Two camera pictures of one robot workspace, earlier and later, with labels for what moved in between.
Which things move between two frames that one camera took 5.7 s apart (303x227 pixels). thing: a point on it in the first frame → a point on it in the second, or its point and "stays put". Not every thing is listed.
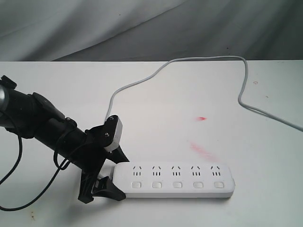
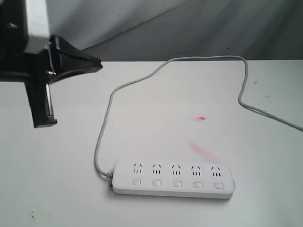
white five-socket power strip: x=174 y=180 stays put
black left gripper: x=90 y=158 → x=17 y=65
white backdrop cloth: x=150 y=30 stays put
